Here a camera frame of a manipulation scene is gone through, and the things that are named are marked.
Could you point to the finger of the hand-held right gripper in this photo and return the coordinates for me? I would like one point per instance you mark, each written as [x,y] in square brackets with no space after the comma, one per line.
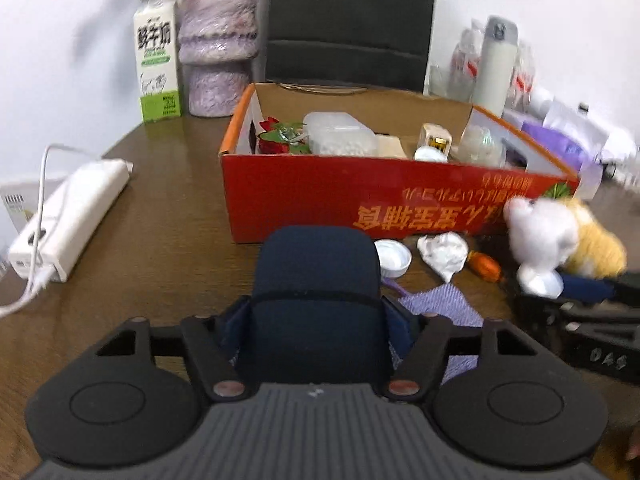
[587,287]

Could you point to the wooden desktop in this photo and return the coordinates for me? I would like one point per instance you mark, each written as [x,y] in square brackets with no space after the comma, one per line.
[150,220]

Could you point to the beige case with gold clasp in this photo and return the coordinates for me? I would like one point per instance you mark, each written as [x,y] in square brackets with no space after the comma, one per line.
[435,135]

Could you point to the small orange item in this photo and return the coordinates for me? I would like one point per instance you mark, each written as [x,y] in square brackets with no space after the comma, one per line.
[485,265]

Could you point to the white green milk carton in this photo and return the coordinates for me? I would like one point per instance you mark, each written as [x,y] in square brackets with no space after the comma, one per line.
[157,60]

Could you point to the translucent plastic container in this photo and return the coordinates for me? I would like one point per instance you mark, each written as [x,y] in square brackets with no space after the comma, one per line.
[340,135]

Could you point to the orange cardboard box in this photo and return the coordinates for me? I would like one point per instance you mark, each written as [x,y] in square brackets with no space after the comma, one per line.
[310,200]

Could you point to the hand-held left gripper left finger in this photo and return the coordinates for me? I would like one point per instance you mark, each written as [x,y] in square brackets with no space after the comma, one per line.
[232,330]

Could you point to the white thermos bottle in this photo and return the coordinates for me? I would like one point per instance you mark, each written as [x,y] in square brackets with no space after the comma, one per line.
[492,70]

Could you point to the small white crumpled cup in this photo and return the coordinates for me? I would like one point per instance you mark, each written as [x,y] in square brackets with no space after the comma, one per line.
[442,252]

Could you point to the purple textured vase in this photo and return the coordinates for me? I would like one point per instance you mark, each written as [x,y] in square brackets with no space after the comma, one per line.
[217,35]

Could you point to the white power strip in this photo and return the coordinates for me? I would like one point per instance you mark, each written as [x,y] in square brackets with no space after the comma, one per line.
[75,210]

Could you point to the purple knitted cloth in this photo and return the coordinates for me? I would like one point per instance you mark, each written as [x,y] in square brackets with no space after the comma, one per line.
[440,305]

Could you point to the white vented device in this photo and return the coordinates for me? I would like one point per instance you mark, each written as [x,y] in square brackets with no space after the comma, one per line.
[15,205]

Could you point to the purple tissue pack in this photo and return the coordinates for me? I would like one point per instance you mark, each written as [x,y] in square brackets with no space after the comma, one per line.
[555,140]

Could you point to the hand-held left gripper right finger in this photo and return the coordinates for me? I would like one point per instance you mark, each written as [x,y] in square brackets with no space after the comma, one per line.
[400,320]

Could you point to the clear water bottle red label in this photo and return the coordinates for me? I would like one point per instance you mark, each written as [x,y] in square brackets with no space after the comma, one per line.
[465,65]
[525,80]

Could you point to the beige cloth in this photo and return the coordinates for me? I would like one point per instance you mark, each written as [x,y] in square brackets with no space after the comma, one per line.
[392,147]

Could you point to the small white bowl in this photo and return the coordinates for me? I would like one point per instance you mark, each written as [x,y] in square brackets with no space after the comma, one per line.
[392,257]

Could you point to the white yellow plush toy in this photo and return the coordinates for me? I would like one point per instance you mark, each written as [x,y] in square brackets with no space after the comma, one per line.
[545,230]

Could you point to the red artificial flower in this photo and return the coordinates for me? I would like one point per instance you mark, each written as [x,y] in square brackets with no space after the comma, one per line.
[272,142]

